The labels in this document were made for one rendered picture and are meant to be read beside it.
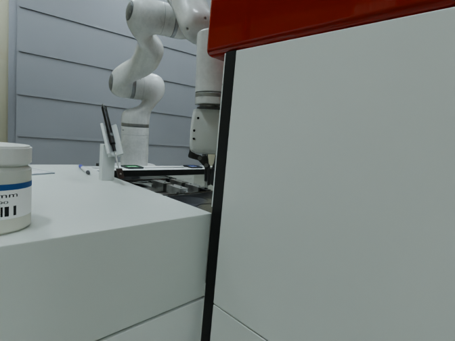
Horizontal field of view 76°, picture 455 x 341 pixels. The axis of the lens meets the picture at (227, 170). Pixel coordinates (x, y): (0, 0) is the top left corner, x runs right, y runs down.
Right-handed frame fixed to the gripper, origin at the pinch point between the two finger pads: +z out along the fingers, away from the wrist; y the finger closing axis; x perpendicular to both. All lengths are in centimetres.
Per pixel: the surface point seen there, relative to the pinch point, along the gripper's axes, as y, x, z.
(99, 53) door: 127, -317, -100
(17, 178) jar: 22.4, 33.5, -3.9
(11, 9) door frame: 201, -275, -127
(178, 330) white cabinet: 5.2, 23.4, 21.7
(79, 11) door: 146, -305, -142
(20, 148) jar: 22.3, 33.0, -7.2
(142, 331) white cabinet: 10.1, 27.4, 18.7
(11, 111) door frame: 206, -274, -23
